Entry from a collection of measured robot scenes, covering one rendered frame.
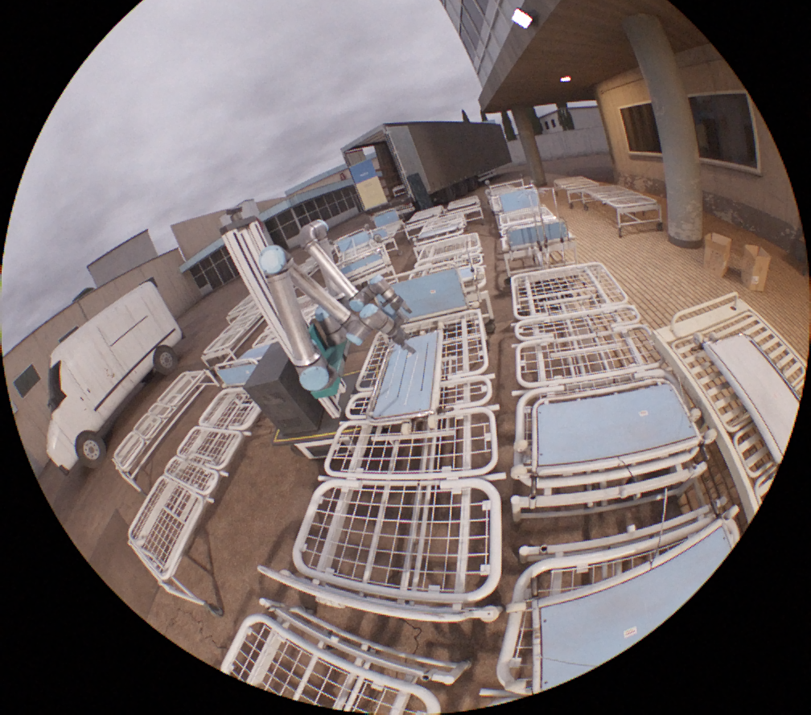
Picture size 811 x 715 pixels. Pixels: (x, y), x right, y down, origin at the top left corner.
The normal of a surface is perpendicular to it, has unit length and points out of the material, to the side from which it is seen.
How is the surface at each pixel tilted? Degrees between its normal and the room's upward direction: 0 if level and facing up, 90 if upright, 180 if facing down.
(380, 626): 0
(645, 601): 5
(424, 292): 91
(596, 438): 7
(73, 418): 89
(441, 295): 91
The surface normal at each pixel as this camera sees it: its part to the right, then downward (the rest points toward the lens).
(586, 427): -0.29, -0.90
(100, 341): 0.93, -0.30
